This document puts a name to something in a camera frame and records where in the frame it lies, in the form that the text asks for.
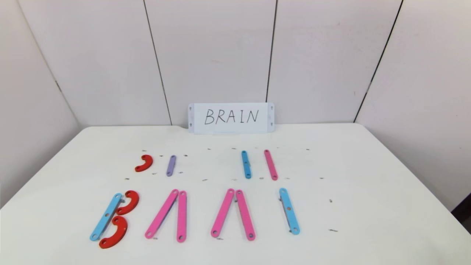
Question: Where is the small red curved piece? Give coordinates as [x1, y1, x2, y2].
[135, 155, 153, 173]

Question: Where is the long pink bar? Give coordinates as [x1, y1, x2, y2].
[210, 188, 235, 238]
[145, 189, 179, 239]
[235, 190, 256, 241]
[176, 191, 187, 243]

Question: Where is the white BRAIN sign card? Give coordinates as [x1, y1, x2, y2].
[188, 103, 275, 134]

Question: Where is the short dark blue bar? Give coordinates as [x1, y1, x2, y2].
[241, 151, 252, 179]

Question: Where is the short pink bar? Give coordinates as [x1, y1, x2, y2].
[264, 149, 279, 181]

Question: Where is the long light blue bar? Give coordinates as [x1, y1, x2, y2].
[279, 188, 301, 235]
[90, 193, 123, 242]

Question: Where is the large red curved piece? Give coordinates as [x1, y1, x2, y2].
[99, 216, 128, 249]
[116, 190, 140, 216]

